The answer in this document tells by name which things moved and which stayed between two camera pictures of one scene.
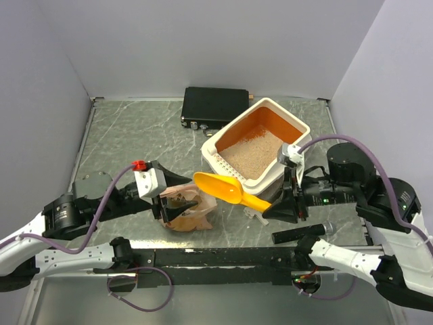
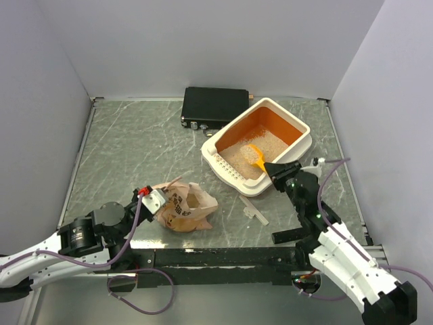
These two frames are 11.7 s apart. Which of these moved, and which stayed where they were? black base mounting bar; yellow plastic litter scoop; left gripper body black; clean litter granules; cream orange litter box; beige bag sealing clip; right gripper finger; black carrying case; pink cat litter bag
Moved: left gripper body black; right gripper finger; yellow plastic litter scoop
Stayed: clean litter granules; beige bag sealing clip; cream orange litter box; black base mounting bar; black carrying case; pink cat litter bag
